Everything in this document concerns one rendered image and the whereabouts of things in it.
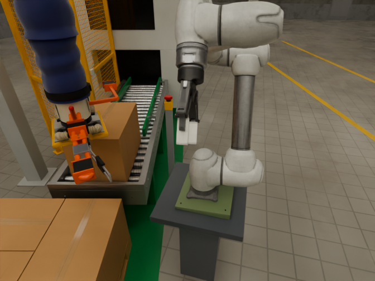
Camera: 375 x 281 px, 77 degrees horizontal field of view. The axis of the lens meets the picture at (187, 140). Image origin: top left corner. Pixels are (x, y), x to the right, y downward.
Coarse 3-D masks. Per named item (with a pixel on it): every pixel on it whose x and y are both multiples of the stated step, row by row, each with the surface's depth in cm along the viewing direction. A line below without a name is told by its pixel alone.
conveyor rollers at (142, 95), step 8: (128, 88) 351; (136, 88) 351; (144, 88) 350; (152, 88) 350; (160, 88) 350; (128, 96) 321; (136, 96) 321; (144, 96) 321; (152, 96) 321; (144, 104) 305; (144, 112) 282; (152, 112) 282; (144, 120) 267; (152, 120) 267; (144, 136) 237; (144, 144) 223; (144, 152) 214; (136, 160) 207; (72, 176) 186; (136, 176) 186
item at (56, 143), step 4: (52, 120) 148; (56, 120) 147; (52, 124) 144; (52, 128) 140; (52, 132) 136; (56, 132) 135; (52, 136) 132; (52, 140) 129; (56, 140) 128; (60, 140) 128; (64, 140) 129; (68, 140) 129; (52, 144) 125; (56, 144) 126; (60, 144) 126; (64, 144) 127; (68, 144) 128
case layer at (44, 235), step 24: (0, 216) 154; (24, 216) 154; (48, 216) 154; (72, 216) 154; (96, 216) 154; (120, 216) 163; (0, 240) 139; (24, 240) 139; (48, 240) 139; (72, 240) 139; (96, 240) 139; (120, 240) 164; (0, 264) 127; (24, 264) 127; (48, 264) 127; (72, 264) 127; (96, 264) 127; (120, 264) 164
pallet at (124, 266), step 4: (128, 236) 187; (128, 240) 186; (128, 244) 186; (128, 248) 186; (128, 252) 186; (124, 256) 174; (128, 256) 186; (124, 260) 183; (124, 264) 180; (124, 268) 178; (120, 272) 163; (124, 272) 175; (120, 276) 163; (124, 276) 174; (120, 280) 170
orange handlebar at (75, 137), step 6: (114, 90) 158; (114, 96) 151; (90, 102) 142; (96, 102) 144; (102, 102) 145; (78, 114) 128; (72, 132) 113; (84, 132) 113; (72, 138) 107; (78, 138) 107; (84, 138) 108; (78, 156) 97; (90, 156) 98; (90, 174) 88; (84, 180) 87
